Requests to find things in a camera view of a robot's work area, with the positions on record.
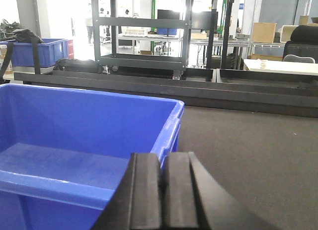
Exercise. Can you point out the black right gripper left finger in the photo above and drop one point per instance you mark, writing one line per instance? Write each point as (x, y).
(136, 203)

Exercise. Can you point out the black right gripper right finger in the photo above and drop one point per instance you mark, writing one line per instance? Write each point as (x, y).
(194, 200)

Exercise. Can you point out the large blue plastic bin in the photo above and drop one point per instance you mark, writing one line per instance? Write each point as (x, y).
(63, 151)

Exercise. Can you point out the dark conveyor belt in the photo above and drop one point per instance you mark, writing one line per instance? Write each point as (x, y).
(268, 162)

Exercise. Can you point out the blue background bin with bag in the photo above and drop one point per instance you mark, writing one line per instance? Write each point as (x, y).
(49, 52)

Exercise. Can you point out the black metal wheeled cart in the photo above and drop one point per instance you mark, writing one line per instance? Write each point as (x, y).
(151, 37)

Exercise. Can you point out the white table top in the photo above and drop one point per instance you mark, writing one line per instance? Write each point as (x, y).
(279, 67)

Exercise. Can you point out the cardboard box on shelf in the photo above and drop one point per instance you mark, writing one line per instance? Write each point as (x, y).
(263, 32)

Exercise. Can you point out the black office chair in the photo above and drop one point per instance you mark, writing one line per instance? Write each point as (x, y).
(303, 42)

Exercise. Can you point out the black conveyor side frame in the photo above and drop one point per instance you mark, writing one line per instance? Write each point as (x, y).
(245, 97)

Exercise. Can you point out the black backpack on conveyor frame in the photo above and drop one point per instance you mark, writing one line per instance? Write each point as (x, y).
(76, 65)

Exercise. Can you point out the black bag with straps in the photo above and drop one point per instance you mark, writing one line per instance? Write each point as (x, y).
(21, 36)

